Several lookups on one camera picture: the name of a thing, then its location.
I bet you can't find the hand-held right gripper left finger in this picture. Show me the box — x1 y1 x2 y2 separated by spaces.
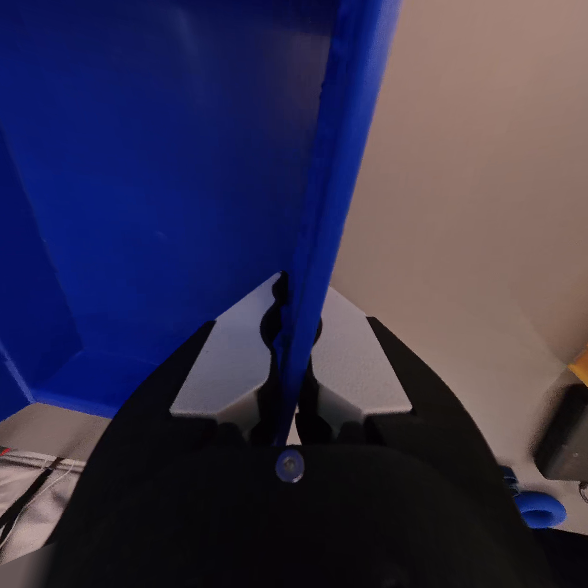
169 270 290 437

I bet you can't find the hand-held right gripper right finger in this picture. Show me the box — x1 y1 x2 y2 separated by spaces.
303 286 413 439

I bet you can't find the blue plastic bin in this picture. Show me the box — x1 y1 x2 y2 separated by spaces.
0 0 404 448

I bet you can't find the yellow plastic bin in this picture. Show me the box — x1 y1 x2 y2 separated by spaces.
569 347 588 384

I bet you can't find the blue ring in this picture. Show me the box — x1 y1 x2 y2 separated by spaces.
518 491 567 530

